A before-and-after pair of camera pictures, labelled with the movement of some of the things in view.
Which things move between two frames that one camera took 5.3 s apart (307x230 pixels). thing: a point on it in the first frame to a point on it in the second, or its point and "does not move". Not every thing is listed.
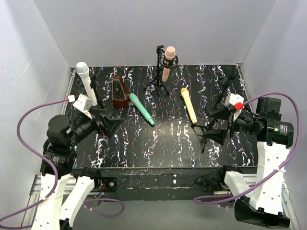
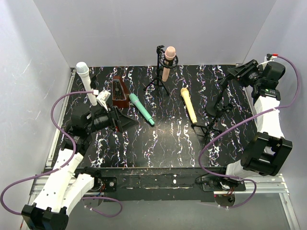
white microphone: x=83 y=69 does not move
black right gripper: x=230 y=122 to x=242 y=71
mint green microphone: x=136 y=101 does not move
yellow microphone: x=185 y=93 does not move
